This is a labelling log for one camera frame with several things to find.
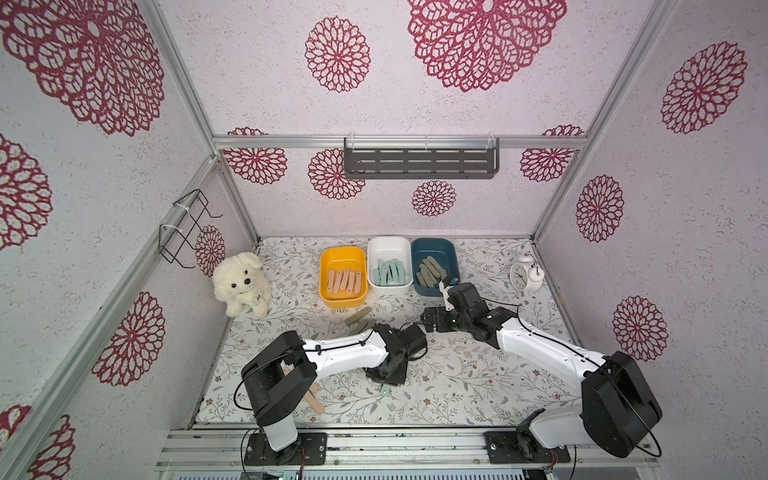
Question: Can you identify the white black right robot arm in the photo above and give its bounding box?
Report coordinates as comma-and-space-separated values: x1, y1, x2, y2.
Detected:
420, 283, 663, 460

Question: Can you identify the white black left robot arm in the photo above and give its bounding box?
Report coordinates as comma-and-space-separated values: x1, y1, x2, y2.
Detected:
238, 324, 427, 454

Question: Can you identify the teal plastic storage box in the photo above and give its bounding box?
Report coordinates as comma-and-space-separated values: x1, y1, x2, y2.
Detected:
411, 238, 461, 297

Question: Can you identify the white plastic storage box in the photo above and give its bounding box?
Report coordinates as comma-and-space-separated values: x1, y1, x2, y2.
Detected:
367, 236, 414, 295

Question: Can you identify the yellow plastic storage box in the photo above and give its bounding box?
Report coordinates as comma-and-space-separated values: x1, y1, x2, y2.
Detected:
319, 246, 368, 309

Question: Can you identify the white twin-bell alarm clock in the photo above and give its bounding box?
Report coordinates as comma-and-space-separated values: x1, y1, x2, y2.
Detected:
509, 255, 545, 292

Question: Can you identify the white plush dog toy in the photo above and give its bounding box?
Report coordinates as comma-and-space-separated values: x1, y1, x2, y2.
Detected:
212, 252, 272, 320

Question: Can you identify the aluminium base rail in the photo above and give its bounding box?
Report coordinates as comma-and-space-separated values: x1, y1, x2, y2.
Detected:
150, 425, 664, 479

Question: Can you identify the grey wall shelf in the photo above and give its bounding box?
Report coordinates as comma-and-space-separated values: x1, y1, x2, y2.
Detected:
342, 137, 500, 180

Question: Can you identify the black wire wall rack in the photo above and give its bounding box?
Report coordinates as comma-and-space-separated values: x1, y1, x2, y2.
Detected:
157, 188, 222, 269

